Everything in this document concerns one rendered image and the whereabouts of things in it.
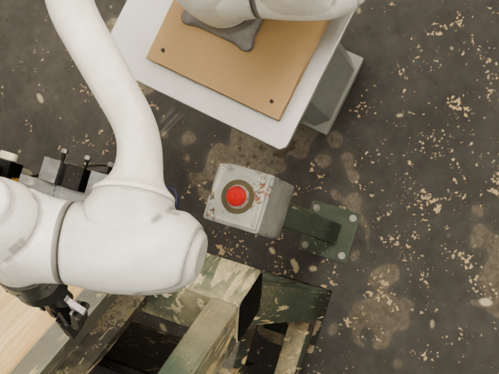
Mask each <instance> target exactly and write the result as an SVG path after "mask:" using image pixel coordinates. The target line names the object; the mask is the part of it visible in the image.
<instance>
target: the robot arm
mask: <svg viewBox="0 0 499 374"><path fill-rule="evenodd" d="M364 1H365V0H177V2H178V3H179V4H180V6H181V7H182V8H183V9H184V11H183V12H182V14H181V20H182V22H183V23H184V24H187V25H191V26H197V27H200V28H202V29H204V30H206V31H209V32H210V33H213V34H215V35H216V36H220V37H221V38H223V39H225V40H227V41H229V42H232V43H234V44H235V45H237V46H238V47H239V48H240V49H241V50H242V51H244V52H250V51H251V50H252V49H253V48H254V45H255V37H256V36H257V33H258V31H259V29H260V27H261V25H262V23H263V21H264V19H273V20H282V21H320V20H329V19H336V18H339V17H342V16H345V15H347V14H349V13H351V12H353V11H355V10H356V9H358V8H359V6H360V5H361V4H362V3H363V2H364ZM45 3H46V6H47V9H48V13H49V15H50V18H51V21H52V22H53V25H54V27H55V29H56V32H57V33H58V34H59V37H60V39H61V40H62V42H63V44H64V46H65V47H66V49H67V50H68V52H69V54H70V55H71V58H72V59H73V61H74V62H75V64H76V66H77V67H78V69H79V71H80V73H81V74H82V76H83V78H84V79H85V81H86V83H87V84H88V87H89V88H90V89H91V91H92V93H93V95H94V96H95V98H96V100H97V101H98V103H99V104H100V107H101V109H102V110H103V112H104V113H105V115H106V117H107V118H108V121H109V122H110V124H111V127H112V128H113V131H114V135H115V137H116V141H117V156H116V160H115V164H114V167H113V168H112V170H111V172H110V174H109V175H108V176H107V177H106V178H104V179H103V180H101V181H99V182H98V183H95V184H94V185H93V188H92V192H91V193H90V194H89V195H88V196H87V197H86V198H85V201H84V202H75V201H70V200H63V199H59V198H56V197H52V196H50V195H47V194H43V193H41V192H39V191H37V190H35V189H32V188H28V187H26V186H25V185H23V184H21V183H18V182H16V181H14V180H11V179H8V178H5V177H0V285H1V287H2V288H3V289H4V290H5V291H6V293H8V292H9V293H10V294H11V295H13V296H15V297H17V298H18V299H19V300H20V301H21V302H22V303H24V304H26V305H28V306H32V307H38V308H39V309H40V310H41V311H44V312H45V311H46V310H47V312H48V313H49V315H50V316H51V317H52V318H56V322H57V323H58V325H59V326H60V328H61V329H62V331H63V332H64V333H65V334H66V335H67V336H68V337H70V338H72V339H75V337H76V336H77V335H78V333H79V331H80V330H81V329H82V327H83V326H84V325H85V321H86V320H87V318H88V309H89V307H90V304H89V303H88V302H85V301H81V300H78V301H77V302H76V301H74V300H73V299H74V296H73V294H72V293H71V292H70V291H69V290H68V285H69V286H77V287H80V288H83V289H87V290H90V291H94V292H102V293H108V294H116V295H161V294H166V293H170V292H176V291H178V290H181V289H183V288H184V287H186V286H187V285H189V284H190V283H192V282H194V281H195V280H196V278H197V277H198V275H199V274H200V271H201V270H202V267H203V263H204V261H205V257H206V251H207V246H208V240H207V235H206V233H205V232H204V230H203V227H202V225H201V224H200V223H199V222H198V221H197V220H196V219H195V218H194V217H193V216H191V215H190V214H189V213H187V212H185V211H178V210H176V208H175V198H174V197H173V196H172V195H171V193H170V192H169V191H168V189H167V188H166V186H165V183H164V179H163V151H162V144H161V139H160V132H159V130H158V127H157V123H156V120H155V118H154V114H153V113H152V111H151V108H150V106H149V104H148V102H147V100H146V98H145V96H144V95H143V92H142V91H141V89H140V86H139V85H138V84H137V81H136V79H135V78H134V76H133V74H132V72H131V71H130V69H129V67H128V65H127V63H126V62H125V60H124V58H123V55H122V54H121V52H120V50H119V48H118V47H117V45H116V43H115V41H114V39H113V38H112V36H111V34H110V32H109V30H108V28H107V27H106V25H105V22H104V21H103V20H102V17H101V15H100V13H99V11H98V9H97V6H96V4H95V1H94V0H45Z"/></svg>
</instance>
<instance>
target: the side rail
mask: <svg viewBox="0 0 499 374"><path fill-rule="evenodd" d="M237 312H238V307H237V306H236V305H234V304H231V303H228V302H226V301H222V300H219V299H217V298H210V299H209V300H208V302H207V303H206V305H205V307H204V308H203V309H202V310H201V312H200V313H199V315H198V316H197V317H196V319H195V320H194V322H193V323H192V325H191V326H190V328H189V329H188V330H187V332H186V333H185V335H184V336H183V337H182V339H181V340H180V342H179V343H178V345H177V346H176V347H175V349H174V350H173V352H172V353H171V355H170V356H169V357H168V359H167V360H166V362H165V363H164V365H163V366H162V367H161V368H160V370H159V372H158V373H157V374H218V373H219V371H220V369H221V368H222V366H223V365H224V363H225V361H226V360H227V359H228V357H229V355H230V353H231V352H232V350H233V349H234V347H235V345H236V339H235V338H234V323H235V315H236V313H237Z"/></svg>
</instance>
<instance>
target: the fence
mask: <svg viewBox="0 0 499 374"><path fill-rule="evenodd" d="M118 296H119V295H116V294H108V293H102V292H94V291H90V290H87V289H83V290H82V291H81V292H80V293H79V294H78V295H77V297H76V298H75V299H74V301H76V302H77V301H78V300H81V301H85V302H88V303H89V304H90V307H89V309H88V318H87V320H86V321H85V325H84V326H83V327H82V329H81V330H80V331H79V333H78V335H77V336H76V337H75V339H72V338H70V337H68V336H67V335H66V334H65V333H64V332H63V331H62V329H61V328H60V326H59V325H58V323H57V322H56V321H54V323H53V324H52V325H51V326H50V327H49V328H48V330H47V331H46V332H45V333H44V334H43V335H42V337H41V338H40V339H39V340H38V341H37V342H36V343H35V344H34V345H33V346H32V347H31V349H30V350H29V351H28V352H27V353H26V354H25V356H24V357H23V358H22V359H21V360H20V362H19V363H18V364H17V365H16V366H15V367H14V368H13V369H12V370H11V371H10V372H9V374H54V373H55V372H56V371H57V370H58V368H59V367H60V366H61V365H62V363H63V362H64V361H65V359H66V358H67V357H68V356H69V355H70V354H71V353H72V352H73V350H74V349H75V348H76V346H77V345H78V344H79V343H80V341H81V340H82V339H83V338H84V337H85V336H86V335H87V333H88V332H89V331H90V330H91V328H92V327H93V326H94V325H95V323H96V322H98V320H99V319H100V318H101V317H102V315H103V314H104V313H105V311H106V310H107V309H108V308H109V307H110V305H112V303H113V302H114V301H115V300H116V298H117V297H118Z"/></svg>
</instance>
